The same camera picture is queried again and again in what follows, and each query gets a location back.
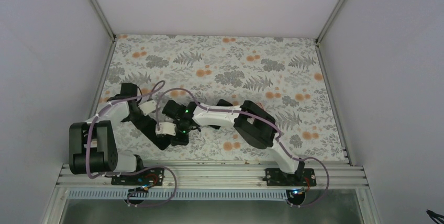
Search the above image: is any aluminium front rail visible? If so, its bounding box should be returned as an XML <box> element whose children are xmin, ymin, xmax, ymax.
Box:
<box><xmin>56</xmin><ymin>161</ymin><xmax>369</xmax><ymax>189</ymax></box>

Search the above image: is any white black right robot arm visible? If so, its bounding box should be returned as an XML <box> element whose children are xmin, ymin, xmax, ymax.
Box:
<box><xmin>155</xmin><ymin>100</ymin><xmax>305</xmax><ymax>186</ymax></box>

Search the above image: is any white perforated cable duct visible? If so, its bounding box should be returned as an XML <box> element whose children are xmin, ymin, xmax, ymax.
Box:
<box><xmin>68</xmin><ymin>188</ymin><xmax>287</xmax><ymax>201</ymax></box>

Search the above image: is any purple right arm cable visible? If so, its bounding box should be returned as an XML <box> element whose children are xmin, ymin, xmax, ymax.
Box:
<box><xmin>155</xmin><ymin>88</ymin><xmax>330</xmax><ymax>208</ymax></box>

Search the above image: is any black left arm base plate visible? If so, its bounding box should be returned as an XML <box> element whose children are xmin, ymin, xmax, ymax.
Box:
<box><xmin>111</xmin><ymin>167</ymin><xmax>164</xmax><ymax>187</ymax></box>

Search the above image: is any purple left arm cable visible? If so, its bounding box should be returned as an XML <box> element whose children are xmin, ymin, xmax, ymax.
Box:
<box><xmin>85</xmin><ymin>80</ymin><xmax>177</xmax><ymax>209</ymax></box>

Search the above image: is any left aluminium corner post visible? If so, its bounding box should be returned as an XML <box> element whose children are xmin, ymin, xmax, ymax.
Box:
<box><xmin>89</xmin><ymin>0</ymin><xmax>116</xmax><ymax>41</ymax></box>

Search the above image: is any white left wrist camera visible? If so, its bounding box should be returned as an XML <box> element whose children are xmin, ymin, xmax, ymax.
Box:
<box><xmin>138</xmin><ymin>100</ymin><xmax>157</xmax><ymax>116</ymax></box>

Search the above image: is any aluminium corner post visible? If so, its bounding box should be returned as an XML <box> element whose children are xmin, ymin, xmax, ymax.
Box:
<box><xmin>316</xmin><ymin>0</ymin><xmax>346</xmax><ymax>47</ymax></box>
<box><xmin>89</xmin><ymin>0</ymin><xmax>116</xmax><ymax>41</ymax></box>

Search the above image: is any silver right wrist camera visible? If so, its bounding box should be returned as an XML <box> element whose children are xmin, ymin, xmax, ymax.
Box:
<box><xmin>156</xmin><ymin>122</ymin><xmax>176</xmax><ymax>136</ymax></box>

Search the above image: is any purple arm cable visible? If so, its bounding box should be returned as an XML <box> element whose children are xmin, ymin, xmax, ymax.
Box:
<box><xmin>85</xmin><ymin>80</ymin><xmax>177</xmax><ymax>209</ymax></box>
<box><xmin>155</xmin><ymin>88</ymin><xmax>330</xmax><ymax>208</ymax></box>

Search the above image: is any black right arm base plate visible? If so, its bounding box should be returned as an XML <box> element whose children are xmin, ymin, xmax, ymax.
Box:
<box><xmin>262</xmin><ymin>168</ymin><xmax>317</xmax><ymax>187</ymax></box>

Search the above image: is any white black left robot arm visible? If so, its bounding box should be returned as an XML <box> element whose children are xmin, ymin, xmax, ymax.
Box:
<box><xmin>69</xmin><ymin>83</ymin><xmax>172</xmax><ymax>185</ymax></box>

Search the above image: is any floral patterned table mat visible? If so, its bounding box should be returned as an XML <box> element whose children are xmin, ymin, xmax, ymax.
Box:
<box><xmin>98</xmin><ymin>34</ymin><xmax>346</xmax><ymax>162</ymax></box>

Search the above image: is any right aluminium corner post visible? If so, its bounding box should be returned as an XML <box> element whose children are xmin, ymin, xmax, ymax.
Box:
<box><xmin>316</xmin><ymin>0</ymin><xmax>346</xmax><ymax>47</ymax></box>

